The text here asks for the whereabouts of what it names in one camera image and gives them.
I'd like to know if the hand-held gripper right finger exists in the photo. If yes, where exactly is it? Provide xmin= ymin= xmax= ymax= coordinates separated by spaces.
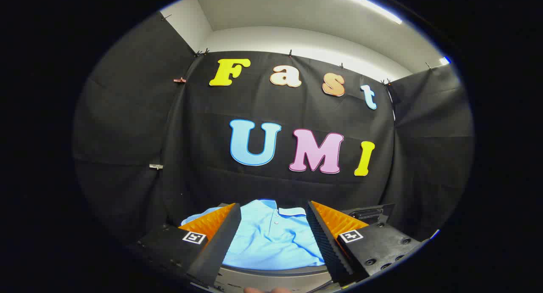
xmin=306 ymin=201 xmax=427 ymax=287

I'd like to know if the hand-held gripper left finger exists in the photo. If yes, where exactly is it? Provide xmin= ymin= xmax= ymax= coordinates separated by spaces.
xmin=127 ymin=203 xmax=242 ymax=288

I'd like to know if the row of small black clips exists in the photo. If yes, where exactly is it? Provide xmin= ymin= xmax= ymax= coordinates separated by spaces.
xmin=160 ymin=14 xmax=433 ymax=87

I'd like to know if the light blue polo shirt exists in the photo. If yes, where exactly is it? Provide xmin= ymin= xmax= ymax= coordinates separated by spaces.
xmin=180 ymin=198 xmax=327 ymax=271

